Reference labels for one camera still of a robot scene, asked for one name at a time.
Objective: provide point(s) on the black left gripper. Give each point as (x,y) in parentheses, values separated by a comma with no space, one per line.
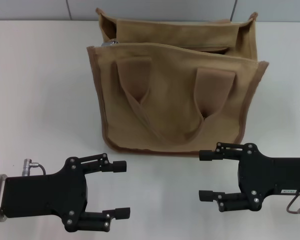
(45,195)

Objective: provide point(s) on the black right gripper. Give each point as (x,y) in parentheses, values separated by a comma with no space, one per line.
(272,175)

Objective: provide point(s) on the khaki canvas food bag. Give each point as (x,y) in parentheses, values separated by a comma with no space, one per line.
(170,112)

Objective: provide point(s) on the silver metal zipper pull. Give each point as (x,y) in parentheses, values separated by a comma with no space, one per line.
(109,43)

